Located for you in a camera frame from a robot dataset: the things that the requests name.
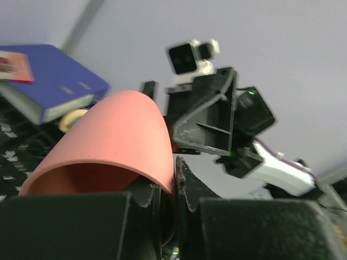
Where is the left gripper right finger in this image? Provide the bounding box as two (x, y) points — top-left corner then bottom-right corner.
(176, 157), (346, 259)

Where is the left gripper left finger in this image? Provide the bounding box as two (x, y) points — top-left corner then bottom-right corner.
(1, 185), (162, 259)

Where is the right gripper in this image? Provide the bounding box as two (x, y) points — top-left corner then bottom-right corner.
(140, 67), (276, 158)

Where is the pink plastic cup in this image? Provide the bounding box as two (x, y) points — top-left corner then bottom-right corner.
(18, 90), (176, 244)

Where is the cream bird pattern plate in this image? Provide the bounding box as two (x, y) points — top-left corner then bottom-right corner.
(58, 109), (88, 133)

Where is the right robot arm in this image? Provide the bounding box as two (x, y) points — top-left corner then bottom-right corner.
(164, 67), (346, 212)

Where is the red cover book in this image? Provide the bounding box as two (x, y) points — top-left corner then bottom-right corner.
(0, 50), (34, 82)

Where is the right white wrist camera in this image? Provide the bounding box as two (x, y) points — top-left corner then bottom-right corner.
(166, 39), (220, 86)

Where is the purple-blue ring binder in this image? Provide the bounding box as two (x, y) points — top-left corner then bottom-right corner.
(1, 44), (110, 125)

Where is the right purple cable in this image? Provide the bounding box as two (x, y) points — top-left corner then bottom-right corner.
(257, 138), (318, 179)

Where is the black wire dish rack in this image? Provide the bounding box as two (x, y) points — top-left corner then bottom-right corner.
(1, 97), (64, 202)

